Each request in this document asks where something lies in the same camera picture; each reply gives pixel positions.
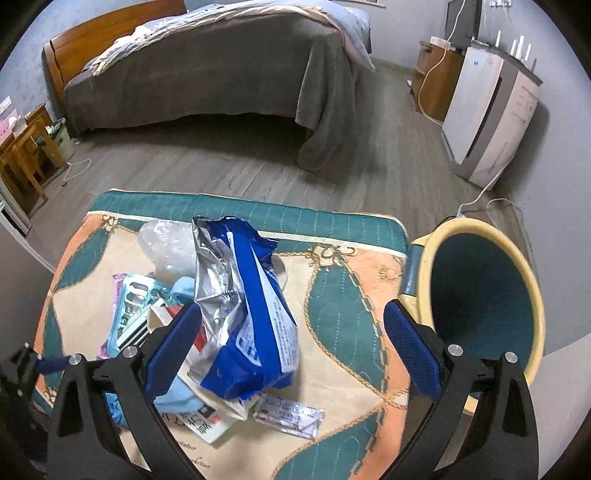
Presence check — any pink box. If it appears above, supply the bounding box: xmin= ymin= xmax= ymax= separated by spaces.
xmin=0 ymin=111 xmax=20 ymax=144

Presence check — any clear plastic bag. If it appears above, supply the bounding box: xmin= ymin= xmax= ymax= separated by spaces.
xmin=137 ymin=219 xmax=200 ymax=280

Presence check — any white cabinet cable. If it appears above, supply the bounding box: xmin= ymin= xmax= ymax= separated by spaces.
xmin=414 ymin=0 xmax=467 ymax=126

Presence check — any light blue wrapper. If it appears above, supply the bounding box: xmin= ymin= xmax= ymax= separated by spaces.
xmin=105 ymin=276 xmax=217 ymax=428

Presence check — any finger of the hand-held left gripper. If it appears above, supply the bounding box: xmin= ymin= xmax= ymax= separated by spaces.
xmin=33 ymin=355 xmax=75 ymax=374

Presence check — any white floor cable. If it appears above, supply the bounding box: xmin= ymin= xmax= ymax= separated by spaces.
xmin=61 ymin=157 xmax=93 ymax=186

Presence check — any wooden cabinet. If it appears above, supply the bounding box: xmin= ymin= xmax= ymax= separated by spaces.
xmin=410 ymin=41 xmax=465 ymax=123

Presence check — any wooden bed frame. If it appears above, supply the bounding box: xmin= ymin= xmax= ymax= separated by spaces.
xmin=42 ymin=0 xmax=188 ymax=110

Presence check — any white and red carton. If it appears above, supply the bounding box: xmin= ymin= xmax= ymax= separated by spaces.
xmin=148 ymin=298 xmax=260 ymax=445

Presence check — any white router with antennas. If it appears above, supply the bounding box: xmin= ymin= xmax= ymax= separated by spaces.
xmin=478 ymin=30 xmax=540 ymax=71

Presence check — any small bin with bag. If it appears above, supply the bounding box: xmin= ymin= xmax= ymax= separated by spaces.
xmin=46 ymin=117 xmax=75 ymax=162

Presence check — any wooden bedside table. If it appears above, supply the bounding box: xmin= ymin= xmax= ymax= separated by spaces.
xmin=0 ymin=104 xmax=69 ymax=219

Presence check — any yellow rimmed teal waste bin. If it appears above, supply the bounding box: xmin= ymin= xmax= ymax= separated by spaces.
xmin=399 ymin=217 xmax=546 ymax=416

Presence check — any blue foil snack bag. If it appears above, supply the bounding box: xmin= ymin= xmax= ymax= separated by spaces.
xmin=191 ymin=215 xmax=301 ymax=403

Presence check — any small silver sachet wrapper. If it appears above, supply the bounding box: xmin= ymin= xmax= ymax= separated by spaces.
xmin=253 ymin=392 xmax=325 ymax=439

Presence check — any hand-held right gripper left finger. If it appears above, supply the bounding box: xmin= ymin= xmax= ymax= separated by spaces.
xmin=46 ymin=302 xmax=205 ymax=480

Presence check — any purple and teal packet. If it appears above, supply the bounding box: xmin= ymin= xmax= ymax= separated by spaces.
xmin=95 ymin=272 xmax=175 ymax=361

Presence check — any teal and orange printed mat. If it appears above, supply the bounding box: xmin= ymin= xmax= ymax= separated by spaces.
xmin=32 ymin=189 xmax=411 ymax=480

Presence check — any black monitor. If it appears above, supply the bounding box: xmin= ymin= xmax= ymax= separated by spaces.
xmin=444 ymin=0 xmax=484 ymax=51

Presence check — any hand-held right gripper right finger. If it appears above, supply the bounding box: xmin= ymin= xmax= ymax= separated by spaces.
xmin=383 ymin=299 xmax=541 ymax=480

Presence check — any bed with grey cover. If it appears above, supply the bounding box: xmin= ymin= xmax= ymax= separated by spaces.
xmin=62 ymin=9 xmax=371 ymax=172

